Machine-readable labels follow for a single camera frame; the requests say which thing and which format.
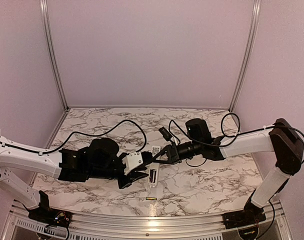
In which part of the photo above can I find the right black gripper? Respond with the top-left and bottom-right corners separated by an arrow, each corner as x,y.
151,139 -> 203,165

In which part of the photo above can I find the white remote control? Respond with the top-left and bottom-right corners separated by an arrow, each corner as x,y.
147,145 -> 161,188

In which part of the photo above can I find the green gold battery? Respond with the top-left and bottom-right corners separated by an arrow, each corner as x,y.
145,197 -> 157,201

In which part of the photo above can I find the black battery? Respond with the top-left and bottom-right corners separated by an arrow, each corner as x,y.
149,168 -> 157,184

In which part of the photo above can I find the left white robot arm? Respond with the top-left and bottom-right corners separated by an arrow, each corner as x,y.
0,136 -> 153,223

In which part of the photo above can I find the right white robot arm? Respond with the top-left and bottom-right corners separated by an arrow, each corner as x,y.
152,118 -> 304,224

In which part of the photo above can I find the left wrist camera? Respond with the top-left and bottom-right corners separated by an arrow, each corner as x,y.
121,152 -> 143,175

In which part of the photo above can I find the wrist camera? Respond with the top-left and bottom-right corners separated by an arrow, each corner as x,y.
121,152 -> 143,175
158,127 -> 172,142

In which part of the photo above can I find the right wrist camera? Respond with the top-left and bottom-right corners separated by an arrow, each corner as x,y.
158,127 -> 172,142

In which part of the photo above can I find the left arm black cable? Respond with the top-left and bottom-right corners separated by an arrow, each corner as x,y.
0,119 -> 147,156

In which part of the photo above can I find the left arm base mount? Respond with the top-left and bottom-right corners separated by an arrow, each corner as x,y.
28,190 -> 72,228

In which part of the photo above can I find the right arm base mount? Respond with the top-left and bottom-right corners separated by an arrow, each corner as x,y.
222,193 -> 267,229

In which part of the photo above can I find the front aluminium rail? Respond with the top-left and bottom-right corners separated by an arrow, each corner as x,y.
0,201 -> 293,240

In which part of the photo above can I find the right aluminium frame post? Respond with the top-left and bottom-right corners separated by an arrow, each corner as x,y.
228,0 -> 262,112

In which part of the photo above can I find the aluminium frame post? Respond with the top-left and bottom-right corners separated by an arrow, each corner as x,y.
228,0 -> 262,112
39,0 -> 69,112

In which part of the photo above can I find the left aluminium frame post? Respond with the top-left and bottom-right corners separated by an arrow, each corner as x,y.
39,0 -> 69,112

